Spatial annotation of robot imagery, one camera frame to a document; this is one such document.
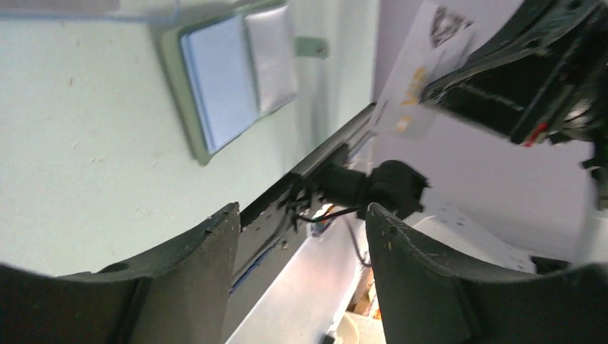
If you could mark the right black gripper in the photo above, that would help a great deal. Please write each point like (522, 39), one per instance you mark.
(543, 76)

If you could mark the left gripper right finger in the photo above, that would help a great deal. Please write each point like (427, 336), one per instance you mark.
(429, 292)

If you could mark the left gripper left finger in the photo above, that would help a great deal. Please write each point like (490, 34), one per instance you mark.
(176, 292)

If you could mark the white VIP card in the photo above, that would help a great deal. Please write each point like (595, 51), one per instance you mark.
(438, 43)

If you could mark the blue card wallet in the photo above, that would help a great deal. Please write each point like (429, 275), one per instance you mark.
(229, 66)

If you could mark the clear acrylic card holder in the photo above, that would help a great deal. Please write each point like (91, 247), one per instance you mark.
(92, 10)

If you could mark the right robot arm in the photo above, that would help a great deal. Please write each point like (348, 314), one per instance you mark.
(396, 185)

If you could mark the right controller board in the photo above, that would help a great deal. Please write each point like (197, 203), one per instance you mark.
(318, 228)

